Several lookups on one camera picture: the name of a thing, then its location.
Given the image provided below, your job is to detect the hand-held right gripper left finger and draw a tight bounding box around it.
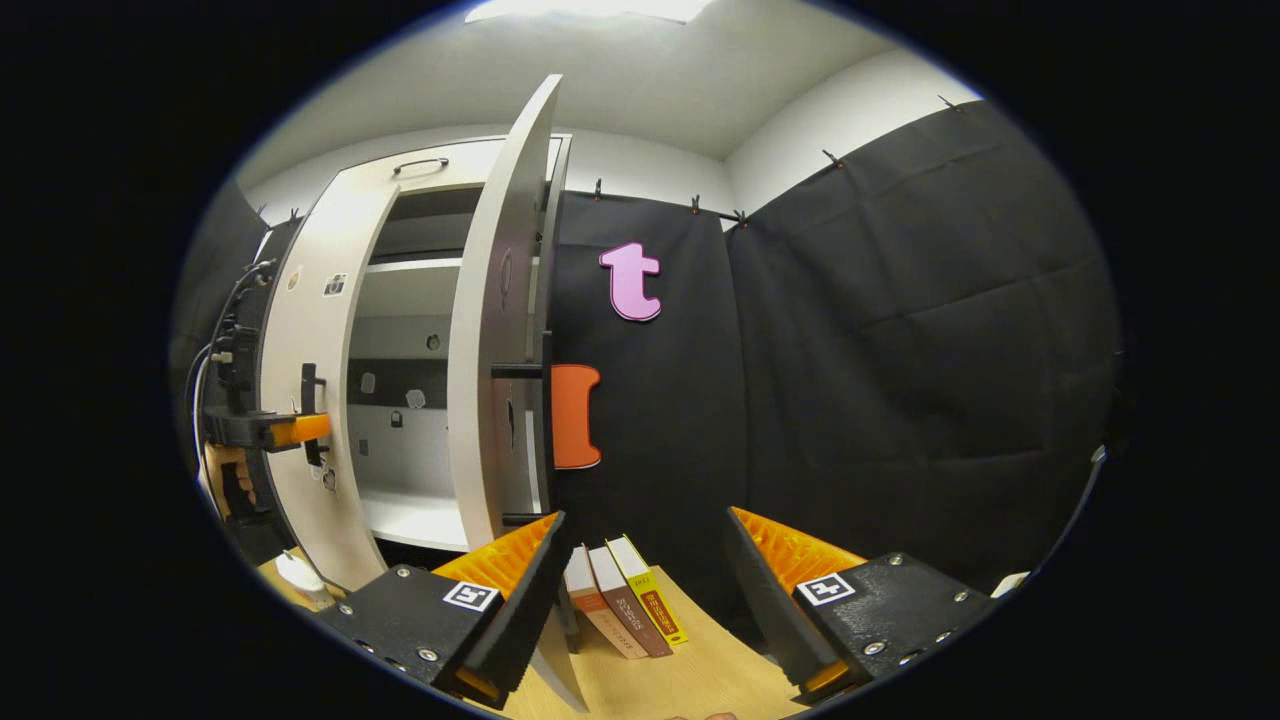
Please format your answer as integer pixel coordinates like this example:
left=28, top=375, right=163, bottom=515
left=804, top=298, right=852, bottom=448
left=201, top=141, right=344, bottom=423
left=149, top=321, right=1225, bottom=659
left=318, top=510, right=574, bottom=711

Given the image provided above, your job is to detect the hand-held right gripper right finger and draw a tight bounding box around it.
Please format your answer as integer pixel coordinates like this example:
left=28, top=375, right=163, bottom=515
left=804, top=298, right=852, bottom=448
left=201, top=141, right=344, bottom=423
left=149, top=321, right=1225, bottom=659
left=722, top=506, right=1003, bottom=703

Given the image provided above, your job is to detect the white double-door shoe cabinet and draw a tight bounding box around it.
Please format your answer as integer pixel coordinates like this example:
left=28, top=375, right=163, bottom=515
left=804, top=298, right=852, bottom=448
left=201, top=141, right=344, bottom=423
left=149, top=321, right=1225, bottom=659
left=255, top=133, right=576, bottom=593

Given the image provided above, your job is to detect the cabinet door with camera sticker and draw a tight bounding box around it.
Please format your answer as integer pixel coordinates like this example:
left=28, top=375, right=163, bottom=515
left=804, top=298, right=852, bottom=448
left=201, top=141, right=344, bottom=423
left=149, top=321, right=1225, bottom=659
left=258, top=180, right=401, bottom=593

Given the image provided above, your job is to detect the black door handle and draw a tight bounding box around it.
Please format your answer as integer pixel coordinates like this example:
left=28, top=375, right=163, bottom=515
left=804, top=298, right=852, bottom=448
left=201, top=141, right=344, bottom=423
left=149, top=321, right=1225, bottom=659
left=490, top=330, right=556, bottom=528
left=300, top=363, right=329, bottom=468

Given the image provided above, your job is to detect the cabinet door with black-cat sticker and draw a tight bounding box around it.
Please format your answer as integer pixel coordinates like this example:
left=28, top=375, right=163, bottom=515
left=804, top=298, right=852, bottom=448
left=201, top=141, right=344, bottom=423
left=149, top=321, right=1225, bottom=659
left=445, top=73, right=591, bottom=713

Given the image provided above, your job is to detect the white inner cabinet shelf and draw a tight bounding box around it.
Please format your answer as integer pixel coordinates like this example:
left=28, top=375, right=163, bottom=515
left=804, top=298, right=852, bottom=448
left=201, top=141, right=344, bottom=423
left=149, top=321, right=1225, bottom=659
left=357, top=488, right=471, bottom=553
left=362, top=256, right=464, bottom=275

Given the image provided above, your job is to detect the orange and white book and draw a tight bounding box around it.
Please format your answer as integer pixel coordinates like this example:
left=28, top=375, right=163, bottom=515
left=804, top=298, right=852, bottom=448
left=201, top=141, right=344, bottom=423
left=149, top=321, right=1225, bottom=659
left=563, top=545, right=651, bottom=661

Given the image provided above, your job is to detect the yellow book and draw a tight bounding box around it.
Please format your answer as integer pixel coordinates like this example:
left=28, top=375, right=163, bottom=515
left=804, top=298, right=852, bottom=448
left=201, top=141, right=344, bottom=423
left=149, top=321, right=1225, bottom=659
left=606, top=535, right=689, bottom=647

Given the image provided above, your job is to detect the black backdrop cloth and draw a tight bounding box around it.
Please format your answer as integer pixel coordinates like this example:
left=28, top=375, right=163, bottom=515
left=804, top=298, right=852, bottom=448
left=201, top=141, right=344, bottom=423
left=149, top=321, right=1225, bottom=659
left=170, top=95, right=1126, bottom=641

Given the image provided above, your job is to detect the row of black cloth clips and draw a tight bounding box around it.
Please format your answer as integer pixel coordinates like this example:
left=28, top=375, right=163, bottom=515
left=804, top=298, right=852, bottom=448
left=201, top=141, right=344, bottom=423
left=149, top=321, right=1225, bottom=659
left=285, top=95, right=961, bottom=226

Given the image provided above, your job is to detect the long ceiling light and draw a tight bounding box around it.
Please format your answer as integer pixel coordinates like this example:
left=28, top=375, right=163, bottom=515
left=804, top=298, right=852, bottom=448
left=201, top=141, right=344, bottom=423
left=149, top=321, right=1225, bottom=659
left=465, top=0, right=716, bottom=25

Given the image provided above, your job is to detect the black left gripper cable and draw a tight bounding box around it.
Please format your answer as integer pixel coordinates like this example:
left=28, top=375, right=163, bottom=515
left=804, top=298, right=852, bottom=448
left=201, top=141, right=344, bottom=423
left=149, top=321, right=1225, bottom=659
left=185, top=258, right=278, bottom=441

